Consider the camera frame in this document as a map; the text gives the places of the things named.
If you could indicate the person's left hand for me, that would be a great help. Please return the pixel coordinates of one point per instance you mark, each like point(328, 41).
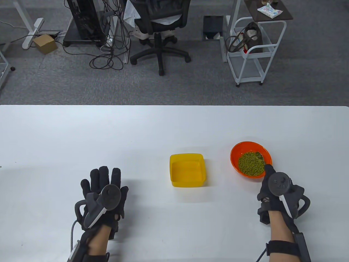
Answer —
point(103, 177)

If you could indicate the person's right hand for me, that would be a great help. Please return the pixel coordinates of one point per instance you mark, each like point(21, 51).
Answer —
point(263, 196)

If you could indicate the pile of green mung beans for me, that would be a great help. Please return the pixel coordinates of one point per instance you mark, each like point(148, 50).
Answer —
point(249, 163)

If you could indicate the yellow plastic food container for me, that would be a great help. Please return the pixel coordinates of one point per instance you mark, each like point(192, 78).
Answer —
point(188, 170)

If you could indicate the person's right forearm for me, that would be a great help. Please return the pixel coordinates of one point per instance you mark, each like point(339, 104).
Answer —
point(280, 229)

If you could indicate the person's left forearm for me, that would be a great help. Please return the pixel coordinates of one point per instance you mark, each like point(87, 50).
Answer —
point(99, 241)

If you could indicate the black glove sensor module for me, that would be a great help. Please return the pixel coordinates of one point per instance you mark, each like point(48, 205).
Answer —
point(114, 234)
point(264, 217)

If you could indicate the grey handheld controller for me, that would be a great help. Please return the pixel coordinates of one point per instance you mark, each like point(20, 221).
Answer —
point(111, 196)
point(279, 182)

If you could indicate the orange plastic bowl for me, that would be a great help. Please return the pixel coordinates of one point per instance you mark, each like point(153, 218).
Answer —
point(235, 152)

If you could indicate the white metal rolling cart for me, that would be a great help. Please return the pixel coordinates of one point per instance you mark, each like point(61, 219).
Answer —
point(246, 69)

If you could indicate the white power strip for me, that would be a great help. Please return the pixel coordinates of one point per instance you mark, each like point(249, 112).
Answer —
point(110, 41)

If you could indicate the black flat trolley base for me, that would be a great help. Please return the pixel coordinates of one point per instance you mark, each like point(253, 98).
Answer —
point(72, 38)

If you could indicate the small cardboard box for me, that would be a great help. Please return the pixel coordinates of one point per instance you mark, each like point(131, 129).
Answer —
point(45, 43)

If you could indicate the white printed plastic bag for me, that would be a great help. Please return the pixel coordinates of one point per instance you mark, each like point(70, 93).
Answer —
point(136, 34)

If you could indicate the dark handbag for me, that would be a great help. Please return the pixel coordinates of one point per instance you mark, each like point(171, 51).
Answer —
point(255, 41)

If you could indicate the white desk leg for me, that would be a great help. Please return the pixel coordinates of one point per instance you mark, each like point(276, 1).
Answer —
point(34, 28)
point(236, 6)

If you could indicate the white cloth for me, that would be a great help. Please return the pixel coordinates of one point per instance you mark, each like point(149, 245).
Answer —
point(130, 15)

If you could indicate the black office chair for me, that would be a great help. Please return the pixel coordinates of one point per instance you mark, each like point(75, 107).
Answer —
point(163, 11)

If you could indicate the black floor box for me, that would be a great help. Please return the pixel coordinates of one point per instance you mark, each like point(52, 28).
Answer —
point(212, 26)

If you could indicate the brown cart top board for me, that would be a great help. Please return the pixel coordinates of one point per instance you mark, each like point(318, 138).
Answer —
point(286, 16)

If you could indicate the white tissue packet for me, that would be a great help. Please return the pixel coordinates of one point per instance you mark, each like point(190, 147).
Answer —
point(270, 11)

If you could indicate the black wrist camera unit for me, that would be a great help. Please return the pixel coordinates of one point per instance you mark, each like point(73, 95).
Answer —
point(301, 245)
point(77, 249)

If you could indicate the silver metal rail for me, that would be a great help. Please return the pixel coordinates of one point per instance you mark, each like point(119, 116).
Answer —
point(126, 54)

